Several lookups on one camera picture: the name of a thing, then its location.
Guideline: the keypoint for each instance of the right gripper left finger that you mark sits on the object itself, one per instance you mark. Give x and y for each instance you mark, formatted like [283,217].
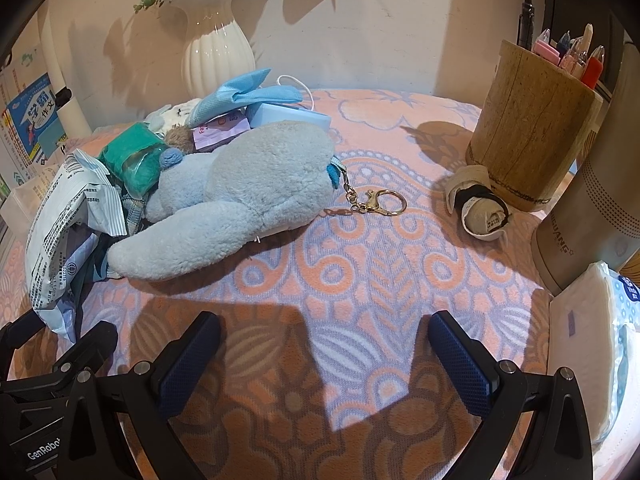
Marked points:
[155,392]

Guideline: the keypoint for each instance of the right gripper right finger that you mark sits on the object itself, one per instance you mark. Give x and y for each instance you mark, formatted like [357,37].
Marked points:
[557,443]

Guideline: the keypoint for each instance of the white wet wipes pack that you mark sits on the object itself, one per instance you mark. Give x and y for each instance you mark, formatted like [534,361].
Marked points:
[79,207]

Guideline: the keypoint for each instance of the green tape roll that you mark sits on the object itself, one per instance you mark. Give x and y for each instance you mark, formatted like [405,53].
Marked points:
[133,158]

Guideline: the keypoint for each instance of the light blue plush toy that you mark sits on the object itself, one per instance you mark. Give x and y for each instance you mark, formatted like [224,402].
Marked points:
[206,207]

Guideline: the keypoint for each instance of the brown fuzzy scrunchie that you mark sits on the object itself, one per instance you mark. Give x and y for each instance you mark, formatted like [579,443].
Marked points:
[180,137]

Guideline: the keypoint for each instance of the purple tissue pack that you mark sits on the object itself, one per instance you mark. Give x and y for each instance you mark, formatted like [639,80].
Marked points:
[219,131]

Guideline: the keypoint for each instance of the blue face masks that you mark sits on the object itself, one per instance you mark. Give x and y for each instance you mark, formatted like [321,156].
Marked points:
[241,91]

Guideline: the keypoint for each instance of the light blue round bowl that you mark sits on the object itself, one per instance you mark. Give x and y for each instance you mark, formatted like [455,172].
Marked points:
[268,113]

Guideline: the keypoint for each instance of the white tissue pack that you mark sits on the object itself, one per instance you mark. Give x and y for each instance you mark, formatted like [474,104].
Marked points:
[594,331]

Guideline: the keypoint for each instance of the beige cylinder speaker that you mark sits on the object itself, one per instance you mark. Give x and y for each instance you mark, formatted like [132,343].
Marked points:
[597,216]

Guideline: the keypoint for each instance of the pink patterned blanket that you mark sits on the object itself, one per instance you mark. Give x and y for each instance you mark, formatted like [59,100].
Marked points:
[325,371]

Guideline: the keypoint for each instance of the white cloud plush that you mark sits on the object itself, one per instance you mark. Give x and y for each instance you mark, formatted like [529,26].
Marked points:
[169,116]

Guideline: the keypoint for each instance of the white lamp pole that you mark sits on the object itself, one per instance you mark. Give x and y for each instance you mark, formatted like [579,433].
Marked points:
[70,114]

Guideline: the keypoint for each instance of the stack of books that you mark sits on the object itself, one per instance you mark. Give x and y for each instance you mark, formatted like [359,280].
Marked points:
[23,69]

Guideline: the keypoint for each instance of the blue study book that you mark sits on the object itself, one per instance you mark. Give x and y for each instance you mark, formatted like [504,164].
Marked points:
[33,120]

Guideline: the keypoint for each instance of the wooden pen holder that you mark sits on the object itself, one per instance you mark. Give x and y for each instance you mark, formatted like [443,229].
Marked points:
[534,121]

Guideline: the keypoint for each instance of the white ribbed vase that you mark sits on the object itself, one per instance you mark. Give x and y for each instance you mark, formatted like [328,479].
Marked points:
[216,48]

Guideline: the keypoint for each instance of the pens in holder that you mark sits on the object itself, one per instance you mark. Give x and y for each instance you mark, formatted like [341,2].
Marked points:
[571,54]

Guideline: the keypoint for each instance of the gold keychain clasp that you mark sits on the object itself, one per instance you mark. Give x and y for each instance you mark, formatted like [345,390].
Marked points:
[372,203]

